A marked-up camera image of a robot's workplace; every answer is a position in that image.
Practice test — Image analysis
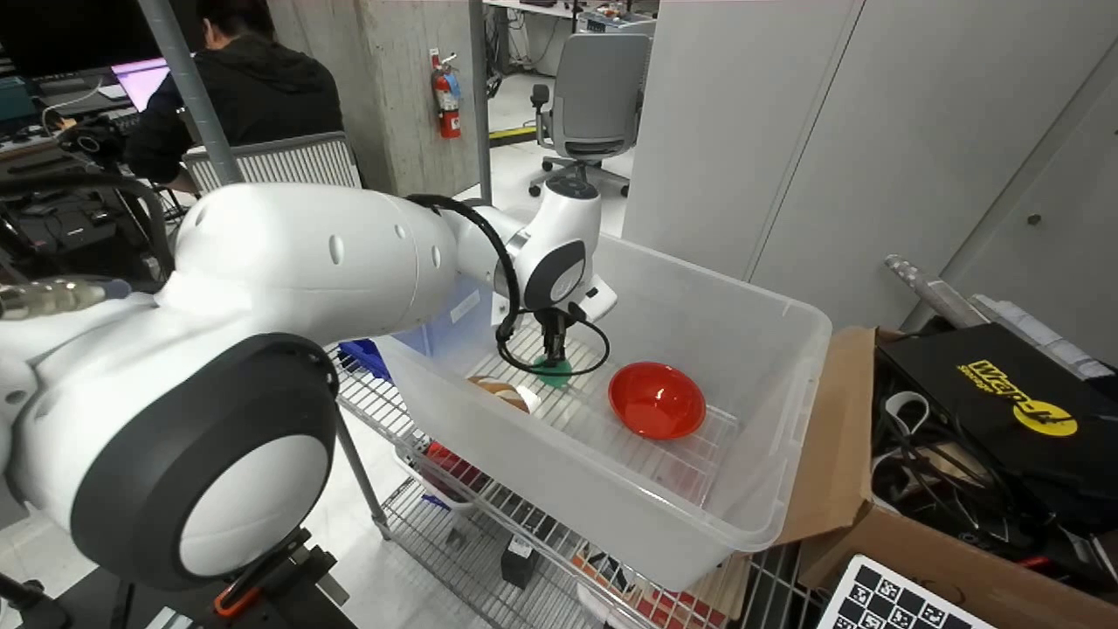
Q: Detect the tangle of black cables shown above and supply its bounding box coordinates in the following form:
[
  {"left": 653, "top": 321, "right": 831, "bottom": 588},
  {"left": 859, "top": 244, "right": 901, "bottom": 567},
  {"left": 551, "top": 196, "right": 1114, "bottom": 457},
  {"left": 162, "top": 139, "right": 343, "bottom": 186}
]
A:
[{"left": 872, "top": 389, "right": 1058, "bottom": 564}]

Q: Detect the white cabinet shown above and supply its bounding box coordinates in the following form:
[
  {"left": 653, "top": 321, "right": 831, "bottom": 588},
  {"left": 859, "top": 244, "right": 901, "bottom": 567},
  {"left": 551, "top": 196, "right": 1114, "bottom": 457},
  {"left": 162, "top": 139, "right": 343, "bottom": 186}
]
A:
[{"left": 621, "top": 0, "right": 1118, "bottom": 368}]

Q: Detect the small black block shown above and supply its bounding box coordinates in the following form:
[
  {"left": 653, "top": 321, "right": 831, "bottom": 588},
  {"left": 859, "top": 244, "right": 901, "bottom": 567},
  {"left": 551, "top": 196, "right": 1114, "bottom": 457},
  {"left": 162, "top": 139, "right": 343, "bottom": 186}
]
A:
[{"left": 500, "top": 534, "right": 539, "bottom": 590}]

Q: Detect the cardboard box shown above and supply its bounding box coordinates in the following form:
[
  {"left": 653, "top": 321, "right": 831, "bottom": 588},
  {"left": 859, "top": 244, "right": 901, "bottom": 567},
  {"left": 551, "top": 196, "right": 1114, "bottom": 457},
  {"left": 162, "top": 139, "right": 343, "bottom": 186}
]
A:
[{"left": 776, "top": 325, "right": 1118, "bottom": 629}]

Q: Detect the metal wire shelf cart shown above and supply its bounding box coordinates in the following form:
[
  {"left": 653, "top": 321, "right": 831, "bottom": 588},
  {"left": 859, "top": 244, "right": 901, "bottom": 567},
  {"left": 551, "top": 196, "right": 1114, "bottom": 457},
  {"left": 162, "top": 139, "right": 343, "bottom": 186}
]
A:
[{"left": 330, "top": 339, "right": 831, "bottom": 629}]

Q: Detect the monitor with pink screen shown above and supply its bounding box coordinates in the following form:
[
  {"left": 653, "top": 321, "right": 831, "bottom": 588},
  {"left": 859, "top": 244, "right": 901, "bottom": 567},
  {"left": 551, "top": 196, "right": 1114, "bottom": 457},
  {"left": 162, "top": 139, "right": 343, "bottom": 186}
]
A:
[{"left": 111, "top": 57, "right": 172, "bottom": 114}]

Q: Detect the red fire extinguisher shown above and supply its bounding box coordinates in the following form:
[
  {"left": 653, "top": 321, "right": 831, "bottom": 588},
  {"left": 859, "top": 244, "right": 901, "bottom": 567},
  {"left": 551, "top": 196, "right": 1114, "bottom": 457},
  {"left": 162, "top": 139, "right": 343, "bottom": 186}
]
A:
[{"left": 428, "top": 47, "right": 463, "bottom": 140}]

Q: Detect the black equipment on desk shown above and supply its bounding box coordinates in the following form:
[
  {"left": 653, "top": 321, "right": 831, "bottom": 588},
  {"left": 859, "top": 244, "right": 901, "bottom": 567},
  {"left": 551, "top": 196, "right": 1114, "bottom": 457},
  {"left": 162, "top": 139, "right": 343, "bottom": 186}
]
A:
[{"left": 0, "top": 114, "right": 176, "bottom": 285}]

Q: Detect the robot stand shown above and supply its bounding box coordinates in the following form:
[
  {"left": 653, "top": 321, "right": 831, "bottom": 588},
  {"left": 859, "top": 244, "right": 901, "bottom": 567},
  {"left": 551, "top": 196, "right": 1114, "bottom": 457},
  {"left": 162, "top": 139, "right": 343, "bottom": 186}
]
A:
[{"left": 0, "top": 524, "right": 361, "bottom": 629}]

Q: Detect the desk with clutter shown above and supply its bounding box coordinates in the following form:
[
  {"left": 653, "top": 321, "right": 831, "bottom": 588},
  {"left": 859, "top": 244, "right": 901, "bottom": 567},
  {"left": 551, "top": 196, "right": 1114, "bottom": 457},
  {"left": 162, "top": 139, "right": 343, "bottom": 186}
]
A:
[{"left": 483, "top": 0, "right": 662, "bottom": 38}]

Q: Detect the black box with yellow print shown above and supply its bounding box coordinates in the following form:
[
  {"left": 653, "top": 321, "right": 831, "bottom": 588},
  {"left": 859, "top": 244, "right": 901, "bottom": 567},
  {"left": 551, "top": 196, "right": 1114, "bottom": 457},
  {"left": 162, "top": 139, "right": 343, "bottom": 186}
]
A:
[{"left": 875, "top": 322, "right": 1118, "bottom": 501}]

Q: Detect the black and white marker board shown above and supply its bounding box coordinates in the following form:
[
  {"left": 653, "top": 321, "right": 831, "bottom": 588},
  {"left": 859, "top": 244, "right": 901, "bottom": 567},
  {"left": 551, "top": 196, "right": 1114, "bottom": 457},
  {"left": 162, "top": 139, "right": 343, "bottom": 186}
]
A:
[{"left": 816, "top": 554, "right": 998, "bottom": 629}]

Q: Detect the person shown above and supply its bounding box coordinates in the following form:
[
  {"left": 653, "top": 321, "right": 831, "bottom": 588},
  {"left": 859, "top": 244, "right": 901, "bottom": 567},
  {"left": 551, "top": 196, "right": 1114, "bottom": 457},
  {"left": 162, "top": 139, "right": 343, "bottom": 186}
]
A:
[{"left": 124, "top": 0, "right": 344, "bottom": 194}]

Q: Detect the grey metal pole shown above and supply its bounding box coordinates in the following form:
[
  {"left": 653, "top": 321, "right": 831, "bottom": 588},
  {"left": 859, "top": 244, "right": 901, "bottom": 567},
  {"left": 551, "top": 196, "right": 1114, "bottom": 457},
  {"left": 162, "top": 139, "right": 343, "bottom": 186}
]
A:
[
  {"left": 137, "top": 0, "right": 245, "bottom": 187},
  {"left": 467, "top": 0, "right": 493, "bottom": 204}
]

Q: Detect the white tray with red items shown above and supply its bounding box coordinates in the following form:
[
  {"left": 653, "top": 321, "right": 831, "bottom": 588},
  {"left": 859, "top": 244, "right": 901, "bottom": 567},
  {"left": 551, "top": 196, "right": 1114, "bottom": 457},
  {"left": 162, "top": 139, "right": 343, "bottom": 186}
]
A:
[{"left": 393, "top": 439, "right": 494, "bottom": 513}]

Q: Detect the red bowl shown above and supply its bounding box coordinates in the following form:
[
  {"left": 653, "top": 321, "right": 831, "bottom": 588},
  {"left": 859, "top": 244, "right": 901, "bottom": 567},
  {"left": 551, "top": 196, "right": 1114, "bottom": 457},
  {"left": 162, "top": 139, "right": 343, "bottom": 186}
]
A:
[{"left": 608, "top": 361, "right": 707, "bottom": 440}]

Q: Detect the clear plastic bin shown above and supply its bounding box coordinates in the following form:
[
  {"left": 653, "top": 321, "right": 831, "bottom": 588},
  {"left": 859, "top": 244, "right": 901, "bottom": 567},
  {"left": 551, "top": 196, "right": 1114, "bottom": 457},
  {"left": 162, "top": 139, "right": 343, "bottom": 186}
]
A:
[{"left": 373, "top": 233, "right": 833, "bottom": 592}]

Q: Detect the silver tube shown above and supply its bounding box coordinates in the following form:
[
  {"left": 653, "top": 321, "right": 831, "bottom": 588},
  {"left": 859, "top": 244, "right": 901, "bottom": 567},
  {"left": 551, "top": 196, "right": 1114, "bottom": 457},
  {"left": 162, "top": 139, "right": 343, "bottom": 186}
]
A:
[{"left": 883, "top": 253, "right": 990, "bottom": 330}]

